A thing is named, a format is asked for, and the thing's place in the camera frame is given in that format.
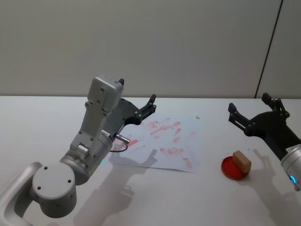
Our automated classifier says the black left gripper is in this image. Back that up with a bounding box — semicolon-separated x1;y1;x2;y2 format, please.
102;78;158;136

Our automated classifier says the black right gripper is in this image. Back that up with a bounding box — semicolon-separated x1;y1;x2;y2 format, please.
227;92;301;161

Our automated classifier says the tan wooden stamp block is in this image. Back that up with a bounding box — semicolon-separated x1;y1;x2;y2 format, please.
232;150;253;174

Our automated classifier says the white paper with red stamps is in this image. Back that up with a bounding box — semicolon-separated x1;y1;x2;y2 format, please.
108;112;203;174

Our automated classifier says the round red ink dish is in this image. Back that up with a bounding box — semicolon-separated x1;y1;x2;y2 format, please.
221;156;250;181

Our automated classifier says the thin dark cable, silver plug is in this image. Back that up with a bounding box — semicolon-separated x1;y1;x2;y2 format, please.
109;133;132;153

